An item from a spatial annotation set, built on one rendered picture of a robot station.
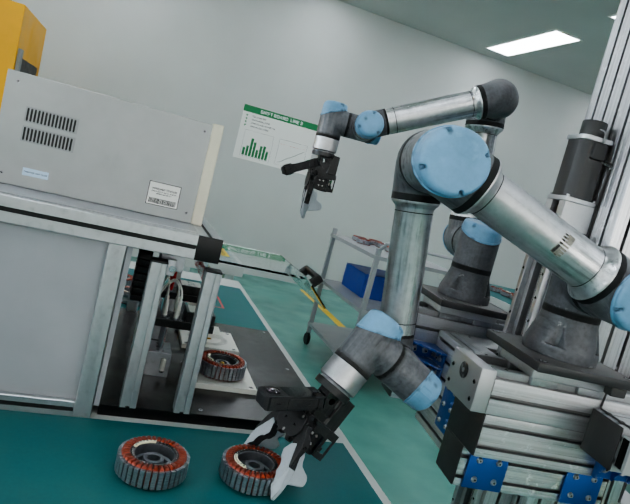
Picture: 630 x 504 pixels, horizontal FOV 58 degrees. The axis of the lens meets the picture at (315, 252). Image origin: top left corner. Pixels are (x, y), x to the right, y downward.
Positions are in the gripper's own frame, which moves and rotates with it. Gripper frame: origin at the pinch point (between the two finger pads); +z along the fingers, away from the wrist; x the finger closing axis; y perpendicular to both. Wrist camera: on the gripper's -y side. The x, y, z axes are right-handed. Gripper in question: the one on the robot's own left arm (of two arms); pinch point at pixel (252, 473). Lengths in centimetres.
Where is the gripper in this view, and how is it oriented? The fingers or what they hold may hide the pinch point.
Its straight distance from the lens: 104.0
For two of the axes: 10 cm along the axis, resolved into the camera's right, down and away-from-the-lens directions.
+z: -6.4, 7.5, -1.6
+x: -4.9, -2.3, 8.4
